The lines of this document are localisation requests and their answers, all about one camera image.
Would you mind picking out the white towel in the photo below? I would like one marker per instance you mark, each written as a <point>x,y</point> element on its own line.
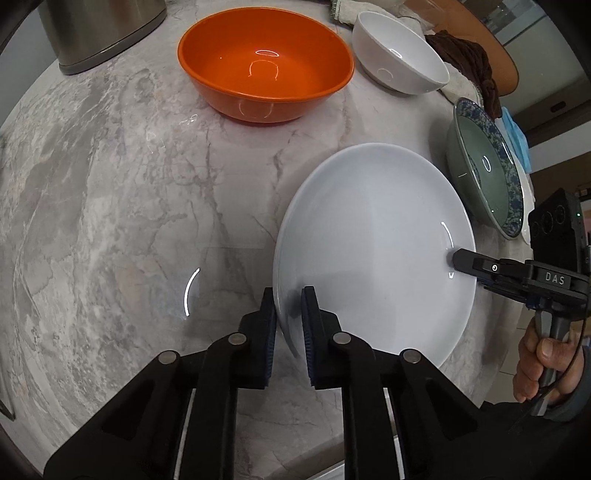
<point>461,85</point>

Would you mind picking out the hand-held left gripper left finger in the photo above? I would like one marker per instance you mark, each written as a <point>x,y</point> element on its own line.
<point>270,333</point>

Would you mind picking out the brown cloth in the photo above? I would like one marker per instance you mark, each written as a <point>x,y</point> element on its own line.
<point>471,60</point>

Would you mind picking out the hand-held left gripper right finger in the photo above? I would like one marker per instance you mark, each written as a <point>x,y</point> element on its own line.
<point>308,333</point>

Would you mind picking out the person's dark clothing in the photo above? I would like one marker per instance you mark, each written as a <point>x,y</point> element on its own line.
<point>531,438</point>

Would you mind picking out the person's right hand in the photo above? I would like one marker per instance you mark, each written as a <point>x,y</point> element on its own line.
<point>531,369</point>

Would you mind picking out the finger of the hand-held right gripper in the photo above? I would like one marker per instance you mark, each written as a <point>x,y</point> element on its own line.
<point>517,293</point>
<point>485,268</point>

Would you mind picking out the blue face mask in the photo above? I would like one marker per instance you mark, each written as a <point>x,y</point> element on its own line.
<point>515,138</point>

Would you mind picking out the orange plastic bowl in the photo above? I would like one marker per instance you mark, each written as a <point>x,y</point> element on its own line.
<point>263,60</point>

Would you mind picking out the person's right forearm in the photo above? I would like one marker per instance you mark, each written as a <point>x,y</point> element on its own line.
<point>577,401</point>

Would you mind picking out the small white plate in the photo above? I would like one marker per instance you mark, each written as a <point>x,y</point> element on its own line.
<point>529,221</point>

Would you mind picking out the green bowl with patterned rim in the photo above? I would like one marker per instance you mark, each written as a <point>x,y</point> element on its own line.
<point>480,152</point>

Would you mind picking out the white ceramic bowl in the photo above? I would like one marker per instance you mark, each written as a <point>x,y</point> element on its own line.
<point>397,50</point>

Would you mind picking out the large white plate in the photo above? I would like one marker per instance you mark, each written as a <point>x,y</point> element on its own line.
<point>378,230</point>

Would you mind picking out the round brown wooden board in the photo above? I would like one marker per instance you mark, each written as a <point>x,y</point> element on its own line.
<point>498,60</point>

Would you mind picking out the stainless steel kettle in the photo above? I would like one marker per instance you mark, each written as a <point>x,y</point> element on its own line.
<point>101,32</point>

